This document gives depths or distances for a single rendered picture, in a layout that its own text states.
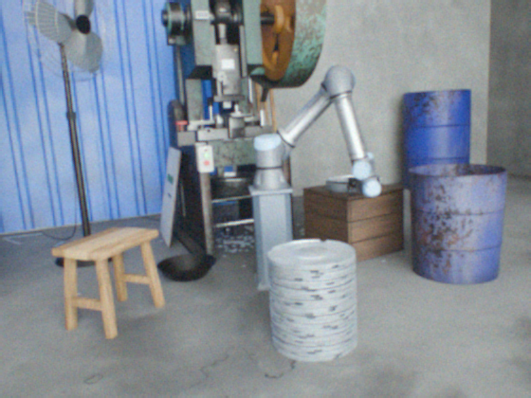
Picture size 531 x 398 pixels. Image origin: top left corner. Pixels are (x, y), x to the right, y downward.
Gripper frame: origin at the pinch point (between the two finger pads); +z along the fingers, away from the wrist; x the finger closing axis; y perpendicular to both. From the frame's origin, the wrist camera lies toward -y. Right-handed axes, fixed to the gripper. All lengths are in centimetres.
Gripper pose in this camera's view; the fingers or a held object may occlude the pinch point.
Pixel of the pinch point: (356, 181)
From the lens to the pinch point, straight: 243.2
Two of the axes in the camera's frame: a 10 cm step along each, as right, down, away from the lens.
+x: 0.6, 9.9, 1.4
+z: -0.9, -1.3, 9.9
